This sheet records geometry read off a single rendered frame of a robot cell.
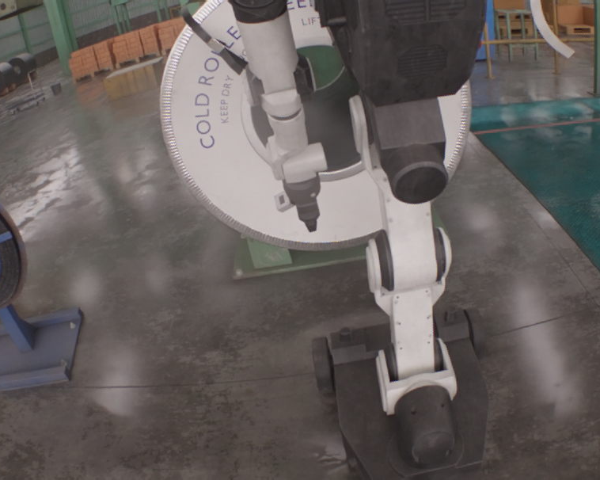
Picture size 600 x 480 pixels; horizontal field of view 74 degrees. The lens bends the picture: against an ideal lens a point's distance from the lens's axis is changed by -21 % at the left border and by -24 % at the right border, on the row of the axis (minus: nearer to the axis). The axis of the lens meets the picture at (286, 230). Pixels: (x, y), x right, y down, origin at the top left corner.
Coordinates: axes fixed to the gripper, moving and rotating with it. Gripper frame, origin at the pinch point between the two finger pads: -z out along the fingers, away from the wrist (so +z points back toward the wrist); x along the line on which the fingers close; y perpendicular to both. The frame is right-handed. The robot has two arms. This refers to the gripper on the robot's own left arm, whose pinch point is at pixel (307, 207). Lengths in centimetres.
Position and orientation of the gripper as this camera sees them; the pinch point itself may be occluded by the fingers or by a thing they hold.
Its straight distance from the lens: 133.2
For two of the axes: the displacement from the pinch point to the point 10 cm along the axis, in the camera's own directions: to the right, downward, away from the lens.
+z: -1.3, -4.0, -9.0
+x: -1.9, -8.9, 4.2
